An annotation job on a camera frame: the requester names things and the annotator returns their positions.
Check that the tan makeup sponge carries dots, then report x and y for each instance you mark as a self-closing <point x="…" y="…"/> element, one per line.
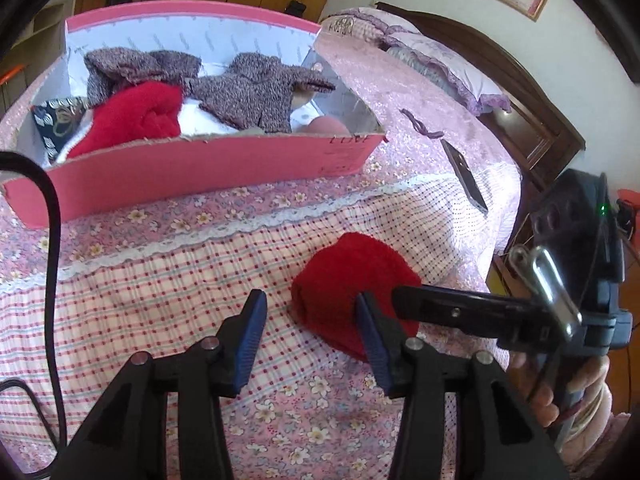
<point x="302" y="100"/>

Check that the pink cardboard box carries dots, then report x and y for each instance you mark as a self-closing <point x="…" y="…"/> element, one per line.
<point x="200" y="170"/>

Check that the dark leaf print cloth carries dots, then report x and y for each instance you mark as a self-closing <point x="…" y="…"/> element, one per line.
<point x="55" y="120"/>

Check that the red knit ball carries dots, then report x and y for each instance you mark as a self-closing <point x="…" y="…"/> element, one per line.
<point x="350" y="270"/>

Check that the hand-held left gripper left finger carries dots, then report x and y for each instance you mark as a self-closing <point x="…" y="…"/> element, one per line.
<point x="250" y="345"/>

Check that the red fluffy towel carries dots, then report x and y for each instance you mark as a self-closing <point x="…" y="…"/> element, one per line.
<point x="135" y="115"/>

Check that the grey-brown knit sweater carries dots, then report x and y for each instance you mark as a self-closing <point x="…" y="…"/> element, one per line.
<point x="125" y="67"/>
<point x="250" y="90"/>

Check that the purple ruffled pillow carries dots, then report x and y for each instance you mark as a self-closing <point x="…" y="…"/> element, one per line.
<point x="440" y="65"/>

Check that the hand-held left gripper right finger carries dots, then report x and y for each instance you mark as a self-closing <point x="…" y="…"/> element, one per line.
<point x="372" y="340"/>

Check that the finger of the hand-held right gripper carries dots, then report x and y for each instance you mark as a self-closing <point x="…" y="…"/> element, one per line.
<point x="450" y="310"/>

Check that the dark wooden headboard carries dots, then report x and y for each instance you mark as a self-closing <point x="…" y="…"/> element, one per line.
<point x="525" y="100"/>

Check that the pink floral bedsheet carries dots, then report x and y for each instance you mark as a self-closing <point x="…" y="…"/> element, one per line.
<point x="150" y="260"/>

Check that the orange stool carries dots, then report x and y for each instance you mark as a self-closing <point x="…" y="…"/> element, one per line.
<point x="11" y="74"/>

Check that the small black bag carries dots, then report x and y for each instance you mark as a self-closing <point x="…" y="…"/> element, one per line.
<point x="296" y="8"/>

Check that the pink cartoon print pillow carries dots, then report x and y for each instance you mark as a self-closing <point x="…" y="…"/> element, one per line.
<point x="350" y="22"/>

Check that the person's right forearm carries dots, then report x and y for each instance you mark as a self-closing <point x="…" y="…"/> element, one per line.
<point x="595" y="425"/>

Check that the white waffle towel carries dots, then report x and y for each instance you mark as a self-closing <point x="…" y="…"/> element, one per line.
<point x="200" y="120"/>

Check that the person's right hand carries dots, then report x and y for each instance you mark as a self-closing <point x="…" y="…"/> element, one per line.
<point x="542" y="405"/>

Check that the pink makeup sponge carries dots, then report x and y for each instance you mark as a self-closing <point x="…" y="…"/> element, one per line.
<point x="327" y="126"/>

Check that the dark flat metal strip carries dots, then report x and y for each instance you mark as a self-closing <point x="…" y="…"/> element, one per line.
<point x="462" y="172"/>

